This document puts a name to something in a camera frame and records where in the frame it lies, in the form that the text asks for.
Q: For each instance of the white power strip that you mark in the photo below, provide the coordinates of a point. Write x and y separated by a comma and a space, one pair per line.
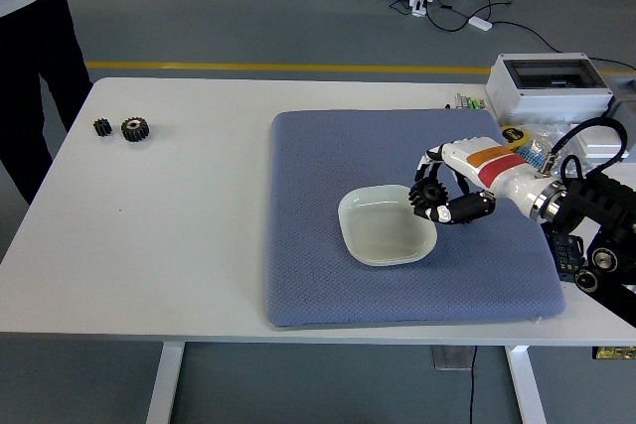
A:
421, 3

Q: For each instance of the yellow black tape measure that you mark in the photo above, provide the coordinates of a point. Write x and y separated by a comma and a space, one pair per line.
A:
514, 136

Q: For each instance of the green small terminal connector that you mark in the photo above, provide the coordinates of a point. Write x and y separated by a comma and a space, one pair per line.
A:
478, 104

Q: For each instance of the person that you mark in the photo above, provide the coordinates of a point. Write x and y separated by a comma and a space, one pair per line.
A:
30, 71

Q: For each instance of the blue-grey textured mat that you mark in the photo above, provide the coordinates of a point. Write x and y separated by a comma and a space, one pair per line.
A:
348, 156

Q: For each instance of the black digital meter module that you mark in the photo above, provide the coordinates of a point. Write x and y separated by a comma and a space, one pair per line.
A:
566, 255

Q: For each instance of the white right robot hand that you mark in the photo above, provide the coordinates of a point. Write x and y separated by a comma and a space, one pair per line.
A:
492, 166

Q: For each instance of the grey small terminal connector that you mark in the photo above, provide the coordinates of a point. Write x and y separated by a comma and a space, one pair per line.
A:
462, 100

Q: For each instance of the grey metal box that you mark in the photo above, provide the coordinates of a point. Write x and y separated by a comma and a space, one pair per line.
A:
627, 111

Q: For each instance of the grey electrical enclosure box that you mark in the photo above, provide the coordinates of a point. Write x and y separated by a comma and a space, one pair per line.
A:
546, 96

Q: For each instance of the bag of blue resistors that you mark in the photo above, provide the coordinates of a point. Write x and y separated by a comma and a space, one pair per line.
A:
535, 152

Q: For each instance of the white flat switch box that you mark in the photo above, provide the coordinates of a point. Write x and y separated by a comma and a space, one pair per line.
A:
601, 143

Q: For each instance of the small black gear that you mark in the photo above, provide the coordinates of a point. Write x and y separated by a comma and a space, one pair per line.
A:
102, 127

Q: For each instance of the white square dish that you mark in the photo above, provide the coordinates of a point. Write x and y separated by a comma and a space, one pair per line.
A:
377, 230

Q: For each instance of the clear bag of screws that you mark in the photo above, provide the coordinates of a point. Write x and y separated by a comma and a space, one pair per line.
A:
546, 131

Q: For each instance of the white table leg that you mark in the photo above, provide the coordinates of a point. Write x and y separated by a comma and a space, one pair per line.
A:
164, 384
526, 384

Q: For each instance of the white floor adapter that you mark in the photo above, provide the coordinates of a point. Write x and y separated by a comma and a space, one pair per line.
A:
480, 23

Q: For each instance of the large black gear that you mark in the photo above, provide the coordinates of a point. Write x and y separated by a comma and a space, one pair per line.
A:
135, 130
431, 191

